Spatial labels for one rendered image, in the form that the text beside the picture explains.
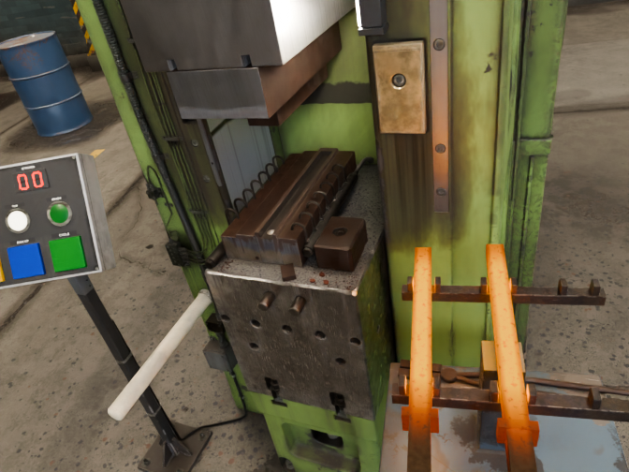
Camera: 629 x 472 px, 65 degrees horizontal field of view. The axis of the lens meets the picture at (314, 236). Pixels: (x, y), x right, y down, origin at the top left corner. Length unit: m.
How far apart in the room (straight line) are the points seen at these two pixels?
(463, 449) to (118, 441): 1.51
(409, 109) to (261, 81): 0.28
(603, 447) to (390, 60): 0.76
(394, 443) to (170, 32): 0.84
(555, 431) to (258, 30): 0.86
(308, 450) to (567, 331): 1.16
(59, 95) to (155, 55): 4.63
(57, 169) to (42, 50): 4.32
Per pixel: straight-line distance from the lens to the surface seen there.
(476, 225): 1.11
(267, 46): 0.89
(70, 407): 2.42
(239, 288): 1.16
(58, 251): 1.28
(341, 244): 1.05
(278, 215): 1.17
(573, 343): 2.22
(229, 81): 0.95
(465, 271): 1.19
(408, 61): 0.94
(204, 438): 2.02
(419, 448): 0.64
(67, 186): 1.27
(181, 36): 0.97
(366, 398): 1.29
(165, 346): 1.46
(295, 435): 1.69
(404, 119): 0.98
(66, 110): 5.67
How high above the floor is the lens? 1.60
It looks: 35 degrees down
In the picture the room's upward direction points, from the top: 11 degrees counter-clockwise
